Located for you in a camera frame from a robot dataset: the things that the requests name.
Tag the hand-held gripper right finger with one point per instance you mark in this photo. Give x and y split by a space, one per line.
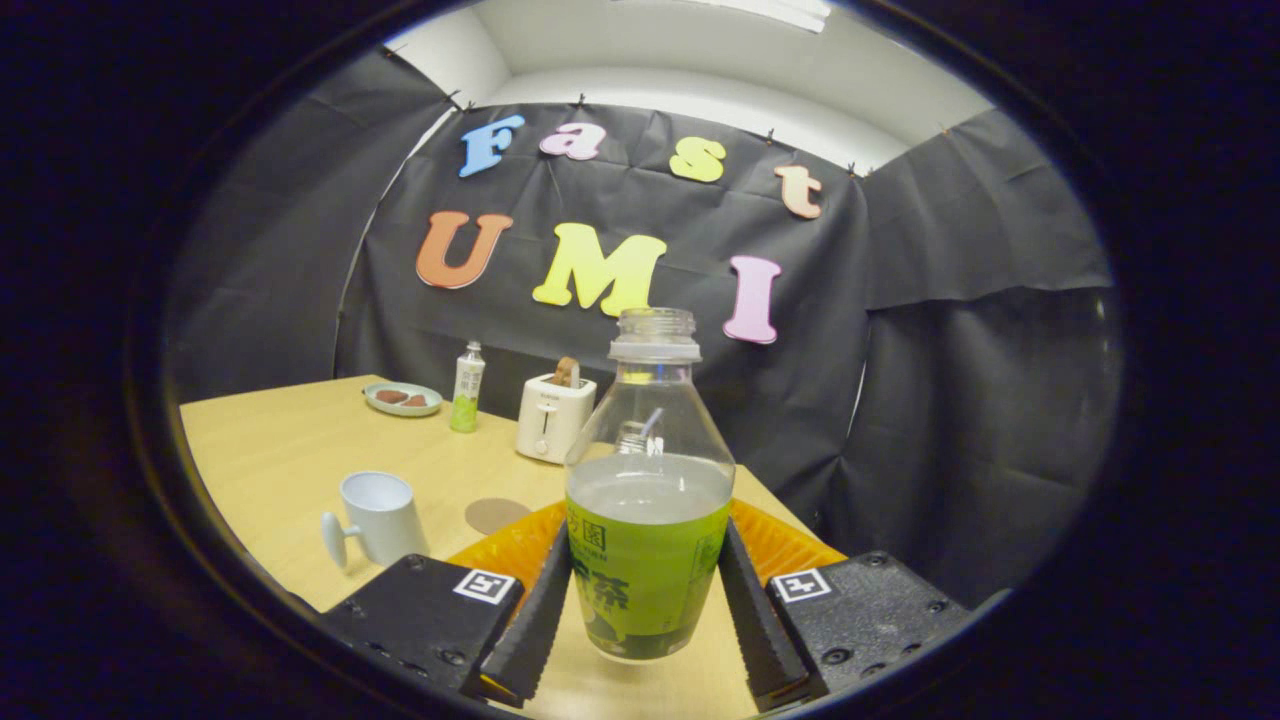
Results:
755 630

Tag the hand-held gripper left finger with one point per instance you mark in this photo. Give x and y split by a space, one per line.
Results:
535 630

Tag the round brown coaster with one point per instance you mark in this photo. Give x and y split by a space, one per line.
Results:
495 517

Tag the green label juice bottle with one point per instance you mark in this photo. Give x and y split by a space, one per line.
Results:
645 570

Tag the white cup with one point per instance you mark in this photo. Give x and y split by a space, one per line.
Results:
385 520

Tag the slim white label bottle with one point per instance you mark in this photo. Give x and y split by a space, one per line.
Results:
466 400

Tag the white toaster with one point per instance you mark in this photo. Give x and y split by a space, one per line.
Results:
550 420

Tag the pale green round plate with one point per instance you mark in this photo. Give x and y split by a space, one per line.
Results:
400 411

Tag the brown toast slice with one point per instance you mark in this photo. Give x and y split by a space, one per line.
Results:
566 373

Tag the wooden table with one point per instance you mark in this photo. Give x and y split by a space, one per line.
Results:
280 460

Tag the ceiling light panel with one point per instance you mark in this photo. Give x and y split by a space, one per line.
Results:
770 12

